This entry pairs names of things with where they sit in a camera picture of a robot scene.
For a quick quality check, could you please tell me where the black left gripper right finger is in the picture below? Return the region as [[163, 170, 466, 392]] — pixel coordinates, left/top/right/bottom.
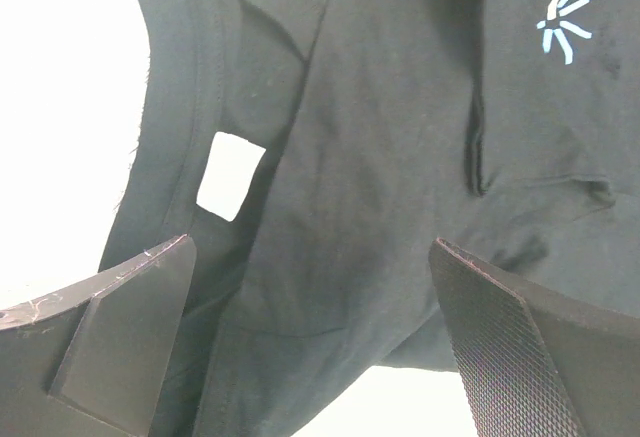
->
[[429, 238, 639, 437]]

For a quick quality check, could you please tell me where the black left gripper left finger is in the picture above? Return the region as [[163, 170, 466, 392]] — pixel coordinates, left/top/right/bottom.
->
[[1, 235, 196, 437]]

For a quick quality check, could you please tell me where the black t shirt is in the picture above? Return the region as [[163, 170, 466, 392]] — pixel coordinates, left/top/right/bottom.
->
[[101, 0, 639, 436]]

